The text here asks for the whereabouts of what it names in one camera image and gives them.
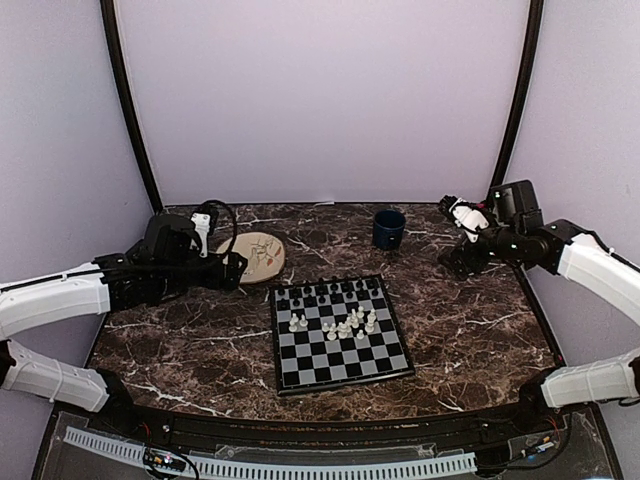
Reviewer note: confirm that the black right frame post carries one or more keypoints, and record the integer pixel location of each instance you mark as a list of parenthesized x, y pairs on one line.
[(521, 89)]

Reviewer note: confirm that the white chess queen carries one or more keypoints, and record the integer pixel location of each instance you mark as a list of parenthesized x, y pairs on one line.
[(370, 322)]

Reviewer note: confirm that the small green circuit board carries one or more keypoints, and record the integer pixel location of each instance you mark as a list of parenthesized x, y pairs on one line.
[(158, 459)]

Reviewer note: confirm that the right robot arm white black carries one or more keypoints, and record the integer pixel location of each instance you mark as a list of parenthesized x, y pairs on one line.
[(592, 279)]

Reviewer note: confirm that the black and white chessboard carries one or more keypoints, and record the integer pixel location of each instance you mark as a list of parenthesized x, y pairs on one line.
[(328, 353)]

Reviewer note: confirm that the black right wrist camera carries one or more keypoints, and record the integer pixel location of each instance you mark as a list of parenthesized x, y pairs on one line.
[(516, 205)]

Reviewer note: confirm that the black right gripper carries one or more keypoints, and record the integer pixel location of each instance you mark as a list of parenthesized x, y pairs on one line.
[(456, 262)]

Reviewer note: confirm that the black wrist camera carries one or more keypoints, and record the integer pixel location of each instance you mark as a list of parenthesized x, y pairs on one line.
[(516, 205), (168, 239)]

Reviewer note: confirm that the blue enamel mug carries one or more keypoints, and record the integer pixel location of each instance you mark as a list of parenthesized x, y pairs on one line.
[(388, 229)]

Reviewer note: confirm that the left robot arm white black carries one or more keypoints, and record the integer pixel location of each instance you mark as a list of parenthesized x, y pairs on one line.
[(109, 283)]

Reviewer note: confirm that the cream plate with bird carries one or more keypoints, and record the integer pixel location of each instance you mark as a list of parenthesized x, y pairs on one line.
[(265, 254)]

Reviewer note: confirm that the black front rail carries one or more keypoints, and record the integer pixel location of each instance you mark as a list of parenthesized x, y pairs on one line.
[(466, 429)]

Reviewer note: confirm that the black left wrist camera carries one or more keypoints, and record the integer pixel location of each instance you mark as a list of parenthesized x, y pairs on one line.
[(168, 239)]

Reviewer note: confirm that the black left frame post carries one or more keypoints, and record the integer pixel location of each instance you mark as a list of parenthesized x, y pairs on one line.
[(126, 101)]

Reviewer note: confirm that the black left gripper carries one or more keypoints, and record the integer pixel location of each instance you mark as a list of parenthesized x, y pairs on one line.
[(214, 278)]

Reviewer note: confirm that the white slotted cable duct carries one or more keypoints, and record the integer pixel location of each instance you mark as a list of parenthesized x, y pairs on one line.
[(234, 462)]

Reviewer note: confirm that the black frame post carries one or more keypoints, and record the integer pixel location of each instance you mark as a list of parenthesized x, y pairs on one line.
[(126, 101), (521, 89)]

